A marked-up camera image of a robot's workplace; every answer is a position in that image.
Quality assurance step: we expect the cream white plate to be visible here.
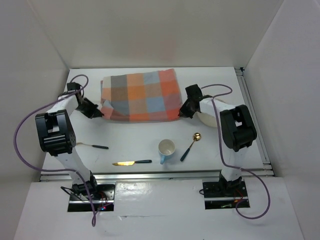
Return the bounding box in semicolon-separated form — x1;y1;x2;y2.
196;97;228;128

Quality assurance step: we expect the gold spoon dark handle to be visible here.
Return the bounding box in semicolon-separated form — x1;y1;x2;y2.
180;132;202;162

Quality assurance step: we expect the checkered orange blue cloth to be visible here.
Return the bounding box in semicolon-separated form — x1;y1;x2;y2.
100;68;182;123

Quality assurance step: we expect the blue mug white inside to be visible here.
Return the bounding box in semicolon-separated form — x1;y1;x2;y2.
158;139;176;165

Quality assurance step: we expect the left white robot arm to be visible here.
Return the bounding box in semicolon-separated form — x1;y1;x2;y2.
35;82;104;200

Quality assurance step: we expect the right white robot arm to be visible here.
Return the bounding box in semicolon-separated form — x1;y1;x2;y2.
178;84;257;196

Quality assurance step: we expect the fork with dark handle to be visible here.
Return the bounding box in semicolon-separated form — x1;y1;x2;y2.
76;142;109;150

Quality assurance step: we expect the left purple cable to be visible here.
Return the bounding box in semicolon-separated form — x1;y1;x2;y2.
13;74;111;227

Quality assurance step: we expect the purple cable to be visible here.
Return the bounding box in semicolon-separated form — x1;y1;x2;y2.
13;74;111;227
200;84;271;220

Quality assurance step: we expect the gold knife dark handle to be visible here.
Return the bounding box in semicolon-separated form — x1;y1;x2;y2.
112;159;153;167

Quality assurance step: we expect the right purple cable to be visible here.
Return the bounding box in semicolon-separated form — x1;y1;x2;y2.
200;84;271;220

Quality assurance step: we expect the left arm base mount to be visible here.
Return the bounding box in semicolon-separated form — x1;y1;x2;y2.
60;183;116;213

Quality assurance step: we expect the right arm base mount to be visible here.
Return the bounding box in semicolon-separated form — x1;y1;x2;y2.
198;181;250;210

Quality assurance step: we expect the aluminium frame rail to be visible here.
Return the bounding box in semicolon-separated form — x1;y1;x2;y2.
39;66;276;182

